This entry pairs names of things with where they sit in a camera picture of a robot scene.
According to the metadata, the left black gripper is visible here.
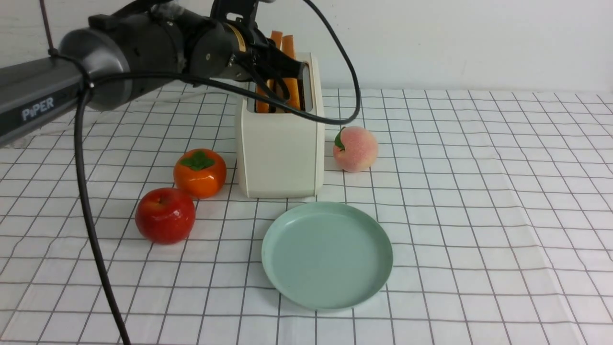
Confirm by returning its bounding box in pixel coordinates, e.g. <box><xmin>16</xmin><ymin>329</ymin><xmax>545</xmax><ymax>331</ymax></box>
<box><xmin>211</xmin><ymin>0</ymin><xmax>305</xmax><ymax>94</ymax></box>

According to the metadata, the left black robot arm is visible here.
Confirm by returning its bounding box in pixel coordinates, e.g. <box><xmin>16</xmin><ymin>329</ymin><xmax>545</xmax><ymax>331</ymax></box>
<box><xmin>0</xmin><ymin>0</ymin><xmax>305</xmax><ymax>146</ymax></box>

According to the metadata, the toast slice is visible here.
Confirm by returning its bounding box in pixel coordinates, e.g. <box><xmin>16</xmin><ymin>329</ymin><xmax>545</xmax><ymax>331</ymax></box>
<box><xmin>282</xmin><ymin>35</ymin><xmax>301</xmax><ymax>111</ymax></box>
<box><xmin>255</xmin><ymin>30</ymin><xmax>283</xmax><ymax>113</ymax></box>

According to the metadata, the mint green plate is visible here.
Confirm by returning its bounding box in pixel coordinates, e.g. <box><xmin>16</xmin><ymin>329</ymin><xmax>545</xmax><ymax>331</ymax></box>
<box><xmin>261</xmin><ymin>202</ymin><xmax>394</xmax><ymax>311</ymax></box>

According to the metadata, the orange persimmon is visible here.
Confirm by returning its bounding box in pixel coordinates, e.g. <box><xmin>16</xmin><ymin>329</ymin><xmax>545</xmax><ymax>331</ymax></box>
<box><xmin>173</xmin><ymin>148</ymin><xmax>227</xmax><ymax>199</ymax></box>

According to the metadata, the cream white toaster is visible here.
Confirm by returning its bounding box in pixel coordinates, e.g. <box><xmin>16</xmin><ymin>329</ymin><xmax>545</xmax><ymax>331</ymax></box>
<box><xmin>235</xmin><ymin>52</ymin><xmax>326</xmax><ymax>199</ymax></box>

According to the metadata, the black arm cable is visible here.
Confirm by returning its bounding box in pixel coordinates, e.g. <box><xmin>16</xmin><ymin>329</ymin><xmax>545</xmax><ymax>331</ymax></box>
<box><xmin>38</xmin><ymin>0</ymin><xmax>361</xmax><ymax>345</ymax></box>

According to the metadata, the pink peach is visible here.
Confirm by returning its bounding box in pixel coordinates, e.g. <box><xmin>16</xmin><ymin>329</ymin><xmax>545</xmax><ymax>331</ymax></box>
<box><xmin>333</xmin><ymin>126</ymin><xmax>378</xmax><ymax>173</ymax></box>

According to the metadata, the red apple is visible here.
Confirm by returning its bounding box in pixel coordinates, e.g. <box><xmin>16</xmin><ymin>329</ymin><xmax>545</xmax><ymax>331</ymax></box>
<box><xmin>135</xmin><ymin>187</ymin><xmax>196</xmax><ymax>245</ymax></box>

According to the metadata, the white checkered tablecloth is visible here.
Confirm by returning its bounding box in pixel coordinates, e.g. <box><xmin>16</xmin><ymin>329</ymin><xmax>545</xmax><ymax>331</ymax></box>
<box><xmin>0</xmin><ymin>82</ymin><xmax>613</xmax><ymax>345</ymax></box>

